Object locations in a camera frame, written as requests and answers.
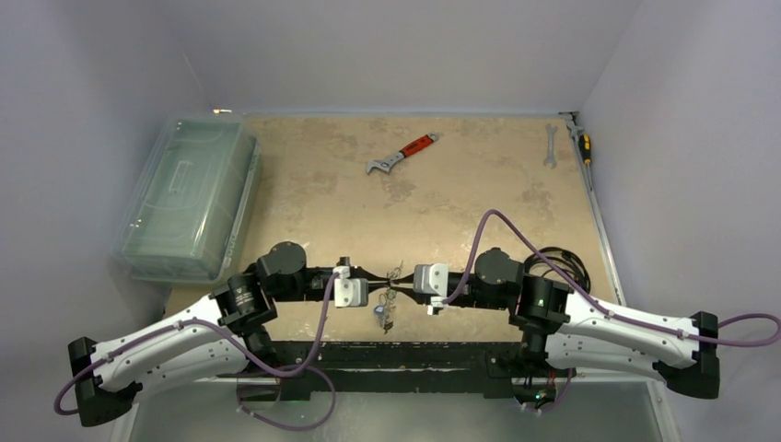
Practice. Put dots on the red handled adjustable wrench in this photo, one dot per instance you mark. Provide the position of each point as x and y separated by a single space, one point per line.
387 164

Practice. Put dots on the clear plastic storage box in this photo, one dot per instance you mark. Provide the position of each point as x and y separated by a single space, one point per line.
187 214

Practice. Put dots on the large white keyring with keys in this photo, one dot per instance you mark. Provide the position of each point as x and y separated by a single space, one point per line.
385 308

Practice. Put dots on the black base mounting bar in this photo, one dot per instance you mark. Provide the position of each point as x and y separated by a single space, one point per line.
493 370

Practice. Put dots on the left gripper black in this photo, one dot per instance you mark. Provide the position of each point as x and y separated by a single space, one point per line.
374 281

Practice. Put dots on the aluminium frame rail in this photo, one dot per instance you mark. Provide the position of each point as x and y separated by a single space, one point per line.
604 244

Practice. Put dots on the yellow black screwdriver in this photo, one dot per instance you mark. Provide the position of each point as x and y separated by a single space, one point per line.
584 146

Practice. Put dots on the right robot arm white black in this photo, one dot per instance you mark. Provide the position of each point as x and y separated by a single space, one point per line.
536 306

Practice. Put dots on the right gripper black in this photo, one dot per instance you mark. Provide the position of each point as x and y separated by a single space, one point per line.
453 280

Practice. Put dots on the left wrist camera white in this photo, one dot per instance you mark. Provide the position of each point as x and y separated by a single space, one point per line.
348 292

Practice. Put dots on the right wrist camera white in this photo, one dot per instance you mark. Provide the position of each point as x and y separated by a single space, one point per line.
432 280

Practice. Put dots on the silver open end wrench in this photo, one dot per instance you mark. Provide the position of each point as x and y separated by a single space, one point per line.
550 160

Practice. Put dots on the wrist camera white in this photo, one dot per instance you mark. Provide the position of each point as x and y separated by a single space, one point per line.
348 292
432 280

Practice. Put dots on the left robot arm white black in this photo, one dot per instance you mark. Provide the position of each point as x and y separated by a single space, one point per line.
221 333

